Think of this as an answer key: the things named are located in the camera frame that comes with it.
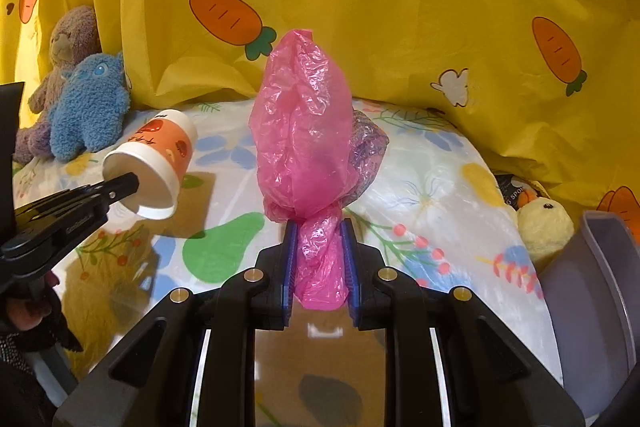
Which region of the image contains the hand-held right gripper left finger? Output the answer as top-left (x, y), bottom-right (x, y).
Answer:
top-left (52, 221), bottom-right (301, 427)

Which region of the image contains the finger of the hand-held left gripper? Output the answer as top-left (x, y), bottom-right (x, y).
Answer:
top-left (15, 172), bottom-right (141, 229)

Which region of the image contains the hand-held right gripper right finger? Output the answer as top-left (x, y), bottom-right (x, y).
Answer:
top-left (340, 217), bottom-right (586, 427)

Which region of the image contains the orange paper cup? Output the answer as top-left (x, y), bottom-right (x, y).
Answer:
top-left (102, 108), bottom-right (198, 221)

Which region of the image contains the pink plastic bag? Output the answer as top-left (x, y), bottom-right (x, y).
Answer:
top-left (248, 28), bottom-right (356, 312)

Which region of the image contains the grey plastic bin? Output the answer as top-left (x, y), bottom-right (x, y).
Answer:
top-left (539, 209), bottom-right (640, 418)

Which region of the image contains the person's left forearm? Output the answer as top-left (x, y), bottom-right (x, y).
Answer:
top-left (0, 292), bottom-right (83, 408)

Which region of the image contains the person's left hand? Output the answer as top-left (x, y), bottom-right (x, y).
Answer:
top-left (7, 274), bottom-right (57, 332)

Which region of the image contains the blue plush toy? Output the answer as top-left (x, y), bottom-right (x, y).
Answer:
top-left (50, 52), bottom-right (132, 162)

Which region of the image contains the floral plastic tablecloth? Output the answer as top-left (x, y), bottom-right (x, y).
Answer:
top-left (10, 99), bottom-right (566, 427)

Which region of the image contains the purple teddy bear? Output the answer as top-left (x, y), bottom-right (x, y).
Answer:
top-left (12, 5), bottom-right (101, 165)

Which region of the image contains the black printed bag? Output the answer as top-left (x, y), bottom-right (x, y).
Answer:
top-left (492, 173), bottom-right (538, 208)

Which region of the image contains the yellow chick plush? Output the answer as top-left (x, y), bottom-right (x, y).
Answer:
top-left (516, 198), bottom-right (575, 263)

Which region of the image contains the yellow carrot print curtain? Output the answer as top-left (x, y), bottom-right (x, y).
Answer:
top-left (0, 0), bottom-right (640, 228)

